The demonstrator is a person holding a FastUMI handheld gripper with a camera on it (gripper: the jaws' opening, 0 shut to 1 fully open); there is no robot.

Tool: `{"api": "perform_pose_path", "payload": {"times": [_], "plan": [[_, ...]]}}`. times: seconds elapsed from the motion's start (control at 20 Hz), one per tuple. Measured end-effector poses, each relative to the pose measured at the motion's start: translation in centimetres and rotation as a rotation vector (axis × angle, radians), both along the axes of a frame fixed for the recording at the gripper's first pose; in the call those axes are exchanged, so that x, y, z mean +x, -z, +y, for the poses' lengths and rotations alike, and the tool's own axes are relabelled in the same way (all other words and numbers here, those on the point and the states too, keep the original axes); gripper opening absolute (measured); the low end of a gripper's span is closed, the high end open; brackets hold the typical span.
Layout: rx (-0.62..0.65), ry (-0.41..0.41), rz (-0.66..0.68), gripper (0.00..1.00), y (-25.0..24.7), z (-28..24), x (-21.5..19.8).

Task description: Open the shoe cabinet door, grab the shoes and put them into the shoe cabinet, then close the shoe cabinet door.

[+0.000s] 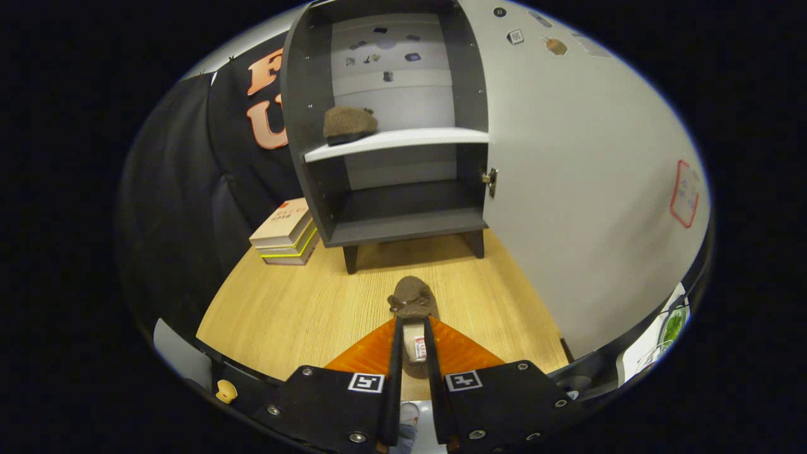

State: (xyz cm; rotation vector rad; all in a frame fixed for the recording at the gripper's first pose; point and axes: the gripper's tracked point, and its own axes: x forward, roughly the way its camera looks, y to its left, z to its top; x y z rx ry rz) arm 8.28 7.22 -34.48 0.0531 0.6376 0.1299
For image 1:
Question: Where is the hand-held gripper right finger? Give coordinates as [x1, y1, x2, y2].
[424, 317, 584, 454]

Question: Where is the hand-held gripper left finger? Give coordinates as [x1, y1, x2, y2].
[252, 318, 403, 454]

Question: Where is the brown fuzzy shoe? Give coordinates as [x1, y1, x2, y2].
[386, 276, 440, 379]
[323, 106, 379, 147]

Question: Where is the grey shoe cabinet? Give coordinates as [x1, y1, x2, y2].
[281, 0, 499, 275]

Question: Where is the white shoe cabinet door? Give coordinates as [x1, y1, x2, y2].
[457, 0, 712, 360]

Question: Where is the white cabinet shelf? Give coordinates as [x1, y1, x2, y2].
[304, 127, 490, 163]

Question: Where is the pale thin book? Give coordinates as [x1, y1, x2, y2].
[260, 236, 320, 266]

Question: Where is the beige book red print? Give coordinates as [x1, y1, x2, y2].
[249, 197, 314, 248]

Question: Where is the grey chair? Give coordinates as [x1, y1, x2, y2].
[153, 318, 213, 392]

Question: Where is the small green object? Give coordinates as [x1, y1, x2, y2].
[659, 306, 689, 347]

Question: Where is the black backdrop cloth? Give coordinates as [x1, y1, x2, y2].
[113, 47, 303, 341]

